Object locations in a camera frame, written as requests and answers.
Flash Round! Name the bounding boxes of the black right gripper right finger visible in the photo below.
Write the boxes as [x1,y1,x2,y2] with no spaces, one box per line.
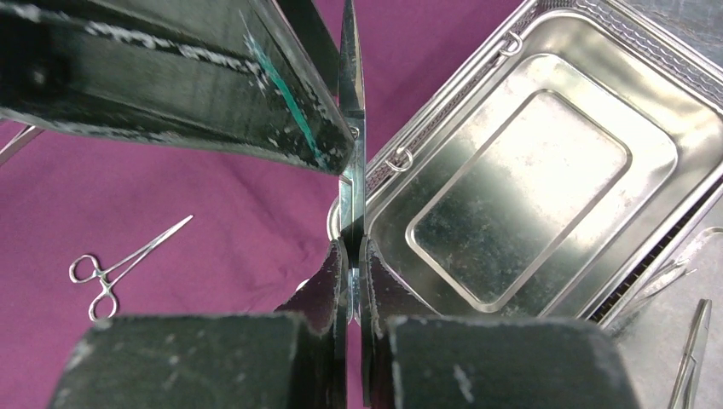
[359,238,639,408]

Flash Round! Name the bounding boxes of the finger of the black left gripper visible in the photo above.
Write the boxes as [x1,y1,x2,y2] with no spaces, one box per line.
[1,1,353,175]
[277,0,340,96]

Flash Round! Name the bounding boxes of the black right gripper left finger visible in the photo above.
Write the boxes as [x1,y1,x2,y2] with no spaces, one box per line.
[49,240,348,408]

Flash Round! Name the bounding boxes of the steel surgical scissors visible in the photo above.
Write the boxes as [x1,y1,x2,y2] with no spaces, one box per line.
[338,0,367,322]

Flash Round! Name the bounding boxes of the steel needle holder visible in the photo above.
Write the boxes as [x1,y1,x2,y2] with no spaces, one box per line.
[68,215,194,322]

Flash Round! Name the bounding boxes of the maroon cloth wrap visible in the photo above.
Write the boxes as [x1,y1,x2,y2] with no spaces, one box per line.
[1,1,522,408]

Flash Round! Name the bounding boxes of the steel two-compartment tray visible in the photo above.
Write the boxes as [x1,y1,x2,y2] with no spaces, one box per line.
[326,0,723,409]

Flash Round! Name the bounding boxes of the steel forceps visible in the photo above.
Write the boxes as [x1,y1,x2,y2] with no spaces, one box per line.
[0,125,43,165]

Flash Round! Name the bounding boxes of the steel hemostat clamp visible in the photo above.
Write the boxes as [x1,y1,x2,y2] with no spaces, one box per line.
[668,299,713,409]

